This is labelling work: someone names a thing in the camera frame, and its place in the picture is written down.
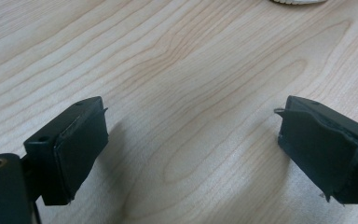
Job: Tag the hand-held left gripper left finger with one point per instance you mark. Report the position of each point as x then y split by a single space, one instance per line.
74 149

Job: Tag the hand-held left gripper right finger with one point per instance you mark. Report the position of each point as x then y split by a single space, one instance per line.
323 149

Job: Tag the white round object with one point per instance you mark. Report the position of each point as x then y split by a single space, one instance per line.
298 1

